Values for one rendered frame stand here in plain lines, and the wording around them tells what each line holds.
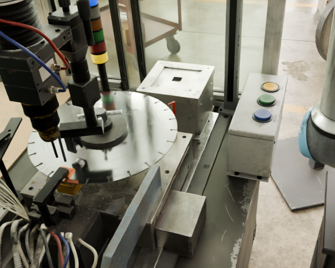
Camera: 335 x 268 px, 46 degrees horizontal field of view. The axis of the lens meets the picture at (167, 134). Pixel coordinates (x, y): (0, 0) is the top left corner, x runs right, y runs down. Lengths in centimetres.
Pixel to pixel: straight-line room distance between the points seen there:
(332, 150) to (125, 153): 42
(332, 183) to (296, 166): 113
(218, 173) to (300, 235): 92
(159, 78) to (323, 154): 52
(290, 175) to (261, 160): 115
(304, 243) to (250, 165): 93
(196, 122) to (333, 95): 43
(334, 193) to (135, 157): 50
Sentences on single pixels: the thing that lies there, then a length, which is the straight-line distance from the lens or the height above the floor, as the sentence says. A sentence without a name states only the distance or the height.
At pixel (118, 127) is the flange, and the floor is 96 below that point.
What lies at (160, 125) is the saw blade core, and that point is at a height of 95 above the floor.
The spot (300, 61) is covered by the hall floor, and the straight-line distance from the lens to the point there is 321.
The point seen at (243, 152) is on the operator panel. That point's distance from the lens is 99.
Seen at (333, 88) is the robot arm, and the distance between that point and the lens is 80.
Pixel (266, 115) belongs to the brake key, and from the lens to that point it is 99.
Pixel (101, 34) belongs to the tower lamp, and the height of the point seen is 105.
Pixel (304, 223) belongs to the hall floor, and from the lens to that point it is 196.
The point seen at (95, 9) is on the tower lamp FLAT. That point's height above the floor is 112.
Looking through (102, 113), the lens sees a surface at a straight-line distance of 86.
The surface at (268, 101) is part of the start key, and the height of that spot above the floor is 91.
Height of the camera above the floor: 148
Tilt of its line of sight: 38 degrees down
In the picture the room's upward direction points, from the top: 5 degrees counter-clockwise
